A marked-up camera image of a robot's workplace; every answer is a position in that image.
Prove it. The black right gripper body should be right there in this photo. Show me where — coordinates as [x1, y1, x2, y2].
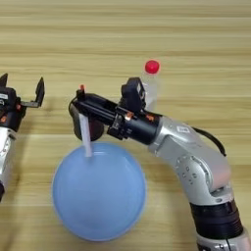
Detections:
[107, 108, 163, 146]

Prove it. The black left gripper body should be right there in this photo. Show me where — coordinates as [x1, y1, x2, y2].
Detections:
[0, 100, 40, 132]

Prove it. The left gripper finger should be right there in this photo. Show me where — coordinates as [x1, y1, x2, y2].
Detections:
[33, 76, 46, 109]
[0, 73, 9, 89]

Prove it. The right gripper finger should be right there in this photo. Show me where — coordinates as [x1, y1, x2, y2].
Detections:
[69, 101, 118, 127]
[74, 93, 123, 114]

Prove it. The black mesh pen cup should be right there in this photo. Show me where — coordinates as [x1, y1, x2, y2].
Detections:
[68, 101, 106, 142]

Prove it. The white marker black cap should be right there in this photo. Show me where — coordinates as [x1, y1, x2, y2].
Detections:
[76, 112, 94, 159]

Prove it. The clear bottle red cap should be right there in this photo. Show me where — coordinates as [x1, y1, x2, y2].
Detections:
[140, 59, 162, 113]

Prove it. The blue round plate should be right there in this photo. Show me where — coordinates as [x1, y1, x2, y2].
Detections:
[51, 141, 147, 242]

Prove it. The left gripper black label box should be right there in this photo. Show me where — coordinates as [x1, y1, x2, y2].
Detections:
[0, 86, 18, 109]

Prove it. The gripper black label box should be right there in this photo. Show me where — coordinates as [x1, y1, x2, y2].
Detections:
[120, 76, 147, 113]
[0, 86, 18, 109]

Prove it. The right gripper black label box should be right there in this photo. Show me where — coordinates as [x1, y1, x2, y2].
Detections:
[120, 76, 147, 113]

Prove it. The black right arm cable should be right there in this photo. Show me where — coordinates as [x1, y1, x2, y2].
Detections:
[191, 126, 227, 158]

